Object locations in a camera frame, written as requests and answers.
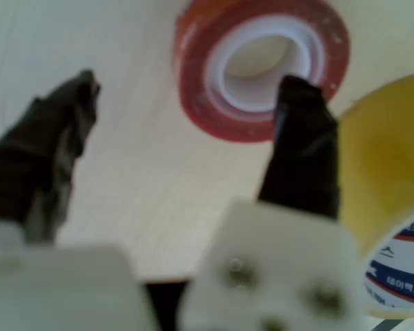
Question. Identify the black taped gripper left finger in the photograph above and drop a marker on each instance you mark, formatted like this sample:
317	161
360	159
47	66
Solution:
38	151

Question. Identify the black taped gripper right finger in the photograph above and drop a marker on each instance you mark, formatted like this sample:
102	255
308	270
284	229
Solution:
296	165

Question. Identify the red tape roll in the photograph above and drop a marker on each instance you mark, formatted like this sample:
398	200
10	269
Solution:
200	103

